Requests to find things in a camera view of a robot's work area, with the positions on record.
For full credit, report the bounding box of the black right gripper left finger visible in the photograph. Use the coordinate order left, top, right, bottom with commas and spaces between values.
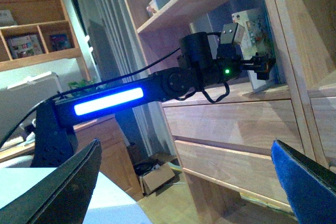
1, 139, 102, 223

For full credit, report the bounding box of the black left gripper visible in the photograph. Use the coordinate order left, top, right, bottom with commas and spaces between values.
216, 44, 275, 80

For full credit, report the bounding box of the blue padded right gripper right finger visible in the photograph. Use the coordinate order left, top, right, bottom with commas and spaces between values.
271, 140, 335, 223

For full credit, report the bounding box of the lower wooden drawer front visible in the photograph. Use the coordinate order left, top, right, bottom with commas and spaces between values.
175, 140, 289, 207

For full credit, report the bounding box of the wooden drawer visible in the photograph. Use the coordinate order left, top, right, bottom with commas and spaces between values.
164, 100, 303, 152
175, 140, 289, 207

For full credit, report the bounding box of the light wooden bookshelf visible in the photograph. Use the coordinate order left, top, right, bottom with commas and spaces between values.
125, 0, 335, 223

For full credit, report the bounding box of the cardboard box on floor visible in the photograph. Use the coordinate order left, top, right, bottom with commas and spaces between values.
139, 163, 175, 195

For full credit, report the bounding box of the white chair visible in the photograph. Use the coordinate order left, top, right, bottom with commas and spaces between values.
1, 71, 63, 140

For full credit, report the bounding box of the grey pleated curtain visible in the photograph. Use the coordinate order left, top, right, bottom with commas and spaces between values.
94, 0, 175, 156

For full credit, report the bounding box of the green potted plant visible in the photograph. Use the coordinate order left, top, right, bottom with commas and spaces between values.
68, 79, 106, 92

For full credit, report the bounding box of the blue red book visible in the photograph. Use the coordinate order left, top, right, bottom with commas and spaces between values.
49, 34, 72, 51

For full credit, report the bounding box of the colourful children's book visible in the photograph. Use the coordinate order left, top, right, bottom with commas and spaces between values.
7, 34, 44, 59

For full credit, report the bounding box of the honey wooden hutch cabinet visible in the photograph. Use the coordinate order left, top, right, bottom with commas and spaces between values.
1, 0, 91, 80

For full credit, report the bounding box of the white box in hutch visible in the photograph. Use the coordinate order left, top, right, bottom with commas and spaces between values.
0, 9, 17, 27

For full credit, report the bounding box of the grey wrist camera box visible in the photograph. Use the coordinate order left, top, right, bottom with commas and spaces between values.
220, 23, 245, 45

